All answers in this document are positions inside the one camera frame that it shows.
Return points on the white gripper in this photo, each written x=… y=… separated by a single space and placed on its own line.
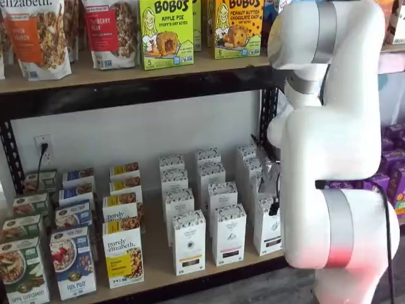
x=269 y=177

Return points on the white tea box green strip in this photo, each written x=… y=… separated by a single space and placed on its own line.
x=265 y=234

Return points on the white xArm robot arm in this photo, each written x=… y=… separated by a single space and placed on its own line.
x=332 y=142

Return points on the white tea box pink strip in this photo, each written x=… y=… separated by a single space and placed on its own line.
x=229 y=237

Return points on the white tea box orange strip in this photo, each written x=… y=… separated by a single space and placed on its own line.
x=189 y=247

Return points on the purple Annie's snack box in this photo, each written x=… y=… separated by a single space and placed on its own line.
x=392 y=160
x=394 y=136
x=376 y=182
x=399 y=183

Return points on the tan wooden shelf board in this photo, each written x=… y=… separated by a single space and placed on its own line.
x=95 y=77
x=158 y=263

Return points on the yellow purely elizabeth granola box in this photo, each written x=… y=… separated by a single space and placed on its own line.
x=123 y=256
x=120 y=209
x=124 y=171
x=125 y=187

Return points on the yellow Bobo's peanut butter box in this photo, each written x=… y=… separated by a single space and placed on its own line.
x=239 y=28
x=210 y=22

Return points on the green Bobo's apple pie box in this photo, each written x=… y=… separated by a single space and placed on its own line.
x=166 y=35
x=197 y=25

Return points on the blue Zbar snack box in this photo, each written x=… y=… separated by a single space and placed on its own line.
x=269 y=9

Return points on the blue flax plus cereal box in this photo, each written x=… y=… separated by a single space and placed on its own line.
x=72 y=266
x=76 y=192
x=78 y=176
x=72 y=213

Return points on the orange snack box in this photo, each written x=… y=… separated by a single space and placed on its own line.
x=395 y=25

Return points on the green apple cinnamon cereal box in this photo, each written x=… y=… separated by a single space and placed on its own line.
x=41 y=182
x=31 y=206
x=20 y=228
x=22 y=272

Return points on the black neighbouring shelving unit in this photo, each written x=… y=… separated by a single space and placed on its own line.
x=394 y=61

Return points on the red purely elizabeth granola bag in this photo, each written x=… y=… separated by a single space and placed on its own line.
x=110 y=35

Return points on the white purely elizabeth granola bag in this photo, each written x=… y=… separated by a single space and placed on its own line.
x=73 y=25

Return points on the orange purely elizabeth granola bag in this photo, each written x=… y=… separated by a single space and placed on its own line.
x=38 y=38

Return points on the black metal shelving frame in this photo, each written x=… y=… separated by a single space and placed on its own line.
x=126 y=98

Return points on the white wall outlet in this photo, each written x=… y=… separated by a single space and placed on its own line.
x=44 y=141

